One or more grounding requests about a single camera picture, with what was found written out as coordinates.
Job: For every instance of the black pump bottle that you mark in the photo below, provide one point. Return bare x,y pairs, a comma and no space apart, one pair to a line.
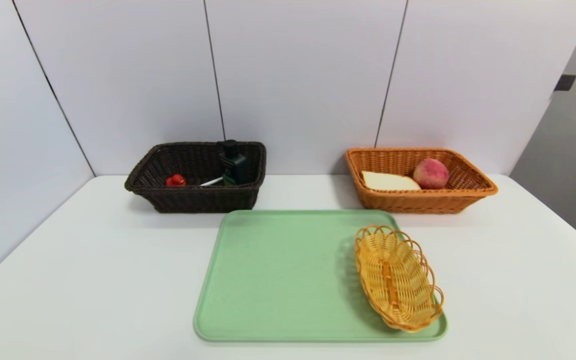
235,165

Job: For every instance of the white pen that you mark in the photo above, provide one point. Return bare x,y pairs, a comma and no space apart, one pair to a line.
211,182

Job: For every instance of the white bread slice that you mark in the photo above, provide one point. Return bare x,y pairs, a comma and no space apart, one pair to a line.
388,181

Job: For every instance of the small red rubber toy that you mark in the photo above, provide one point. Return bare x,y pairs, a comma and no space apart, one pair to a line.
175,180

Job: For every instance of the red yellow peach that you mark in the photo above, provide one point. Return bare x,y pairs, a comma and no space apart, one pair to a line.
431,173

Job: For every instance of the dark brown wicker basket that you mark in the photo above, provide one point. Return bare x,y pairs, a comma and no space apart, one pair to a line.
198,200

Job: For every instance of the orange wicker basket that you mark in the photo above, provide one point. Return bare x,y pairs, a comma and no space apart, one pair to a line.
418,202

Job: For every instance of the small yellow wicker basket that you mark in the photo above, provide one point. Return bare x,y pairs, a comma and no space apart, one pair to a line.
398,280

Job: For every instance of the light green plastic tray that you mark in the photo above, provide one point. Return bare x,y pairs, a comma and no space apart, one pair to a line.
278,280

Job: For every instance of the black wall fixture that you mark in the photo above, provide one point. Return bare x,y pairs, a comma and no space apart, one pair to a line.
565,82

